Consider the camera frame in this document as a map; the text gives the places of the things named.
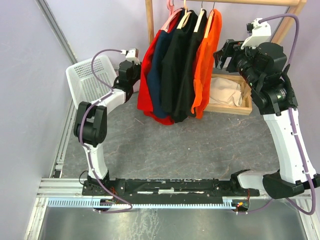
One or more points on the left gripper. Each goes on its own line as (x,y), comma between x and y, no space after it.
(139,66)

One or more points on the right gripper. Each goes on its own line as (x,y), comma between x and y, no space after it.
(232,48)

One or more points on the orange t shirt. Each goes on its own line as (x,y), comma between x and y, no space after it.
(204,66)

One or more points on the peach hanger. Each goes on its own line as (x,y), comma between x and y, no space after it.
(209,22)

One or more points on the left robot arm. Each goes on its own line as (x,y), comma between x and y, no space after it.
(91,119)

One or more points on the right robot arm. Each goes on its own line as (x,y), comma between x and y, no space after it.
(265,70)

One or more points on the navy blue t shirt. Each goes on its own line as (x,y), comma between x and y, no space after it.
(154,76)

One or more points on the red t shirt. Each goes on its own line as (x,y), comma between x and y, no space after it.
(144,101)

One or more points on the cream hanger right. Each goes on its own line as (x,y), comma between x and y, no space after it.
(201,20)

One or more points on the cream hanger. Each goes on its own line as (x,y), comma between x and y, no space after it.
(201,20)
(185,17)

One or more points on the black t shirt left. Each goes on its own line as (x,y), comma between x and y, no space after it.
(173,64)

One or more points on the black t shirt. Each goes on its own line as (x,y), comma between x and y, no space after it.
(186,94)
(173,64)

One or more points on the cream hanger left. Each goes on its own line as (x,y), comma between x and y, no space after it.
(185,17)

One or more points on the black t shirt right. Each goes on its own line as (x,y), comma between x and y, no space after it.
(186,94)

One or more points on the pink hanger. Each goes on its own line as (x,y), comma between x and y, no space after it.
(174,16)

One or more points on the beige cloth in rack base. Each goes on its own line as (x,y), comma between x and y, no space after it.
(225,92)

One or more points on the white plastic basket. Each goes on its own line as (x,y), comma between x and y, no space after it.
(89,81)

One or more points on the corner aluminium profile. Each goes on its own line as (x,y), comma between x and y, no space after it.
(48,14)

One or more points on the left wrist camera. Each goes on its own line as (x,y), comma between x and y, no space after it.
(131,55)

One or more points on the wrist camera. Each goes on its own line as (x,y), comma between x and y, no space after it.
(131,55)
(260,33)

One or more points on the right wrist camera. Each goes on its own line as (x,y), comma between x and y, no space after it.
(260,33)

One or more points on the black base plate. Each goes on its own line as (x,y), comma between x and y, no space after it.
(210,190)

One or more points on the aluminium frame rail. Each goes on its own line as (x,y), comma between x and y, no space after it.
(138,147)

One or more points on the blue cable duct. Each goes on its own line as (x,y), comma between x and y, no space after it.
(103,203)

